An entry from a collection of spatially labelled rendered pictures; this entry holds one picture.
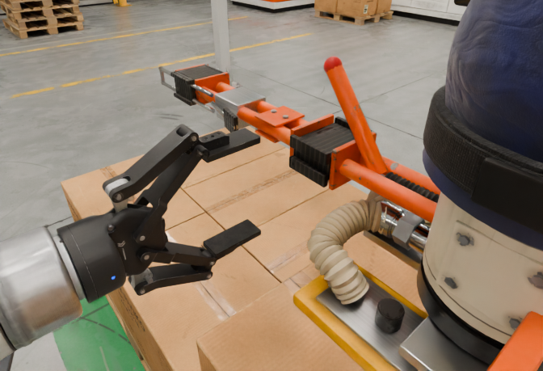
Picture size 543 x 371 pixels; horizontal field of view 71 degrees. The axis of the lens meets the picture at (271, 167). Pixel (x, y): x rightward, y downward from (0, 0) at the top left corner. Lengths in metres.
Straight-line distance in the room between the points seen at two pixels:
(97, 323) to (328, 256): 1.64
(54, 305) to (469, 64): 0.36
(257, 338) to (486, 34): 0.53
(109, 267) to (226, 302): 0.87
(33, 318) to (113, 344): 1.54
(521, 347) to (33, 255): 0.37
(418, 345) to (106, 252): 0.30
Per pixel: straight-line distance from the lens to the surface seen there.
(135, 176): 0.37
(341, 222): 0.48
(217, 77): 0.75
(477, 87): 0.30
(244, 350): 0.65
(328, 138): 0.52
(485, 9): 0.31
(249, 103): 0.64
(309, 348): 0.65
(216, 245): 0.48
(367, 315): 0.46
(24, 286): 0.36
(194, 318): 1.20
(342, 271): 0.45
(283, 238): 1.41
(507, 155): 0.29
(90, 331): 1.98
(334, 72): 0.48
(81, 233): 0.38
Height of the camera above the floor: 1.50
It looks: 32 degrees down
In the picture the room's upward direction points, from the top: straight up
